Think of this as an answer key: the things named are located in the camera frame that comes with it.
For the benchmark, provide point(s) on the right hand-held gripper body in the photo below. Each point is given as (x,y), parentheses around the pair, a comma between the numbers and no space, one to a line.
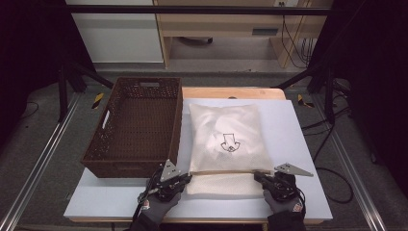
(290,169)

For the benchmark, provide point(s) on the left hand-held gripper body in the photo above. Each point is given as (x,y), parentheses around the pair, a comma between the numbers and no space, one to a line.
(169,171)

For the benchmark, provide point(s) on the brown woven basket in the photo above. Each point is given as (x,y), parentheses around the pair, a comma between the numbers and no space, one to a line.
(144,128)

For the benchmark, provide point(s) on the cream mesh laundry bag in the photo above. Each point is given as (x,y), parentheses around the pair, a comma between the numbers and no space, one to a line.
(224,125)

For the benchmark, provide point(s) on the person's right hand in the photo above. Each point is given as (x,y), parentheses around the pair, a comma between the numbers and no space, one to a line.
(284,207)

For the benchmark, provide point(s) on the person's left hand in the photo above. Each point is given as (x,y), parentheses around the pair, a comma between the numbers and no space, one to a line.
(157,208)

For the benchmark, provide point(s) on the white board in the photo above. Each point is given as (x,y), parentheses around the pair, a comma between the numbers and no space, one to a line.
(106,199)

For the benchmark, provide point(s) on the yellow black tape marker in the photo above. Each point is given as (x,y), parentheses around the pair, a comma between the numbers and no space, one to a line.
(97,100)
(301,100)

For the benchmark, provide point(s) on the black metal stand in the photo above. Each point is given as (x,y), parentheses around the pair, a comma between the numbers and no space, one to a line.
(63,96)
(329,99)

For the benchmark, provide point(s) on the wooden table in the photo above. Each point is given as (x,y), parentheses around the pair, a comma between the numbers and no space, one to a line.
(218,93)

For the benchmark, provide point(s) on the black curtain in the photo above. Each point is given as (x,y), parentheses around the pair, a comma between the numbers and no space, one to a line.
(375,64)
(29,48)

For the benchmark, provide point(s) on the white cabinet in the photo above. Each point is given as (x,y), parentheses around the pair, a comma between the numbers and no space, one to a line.
(118,35)

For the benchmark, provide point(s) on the light wooden desk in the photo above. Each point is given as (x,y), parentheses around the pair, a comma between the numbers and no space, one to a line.
(218,25)

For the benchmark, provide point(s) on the black metal bar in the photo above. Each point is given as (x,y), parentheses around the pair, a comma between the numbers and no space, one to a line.
(192,9)

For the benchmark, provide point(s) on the aluminium rail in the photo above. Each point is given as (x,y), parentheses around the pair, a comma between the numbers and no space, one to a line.
(41,163)
(356,179)

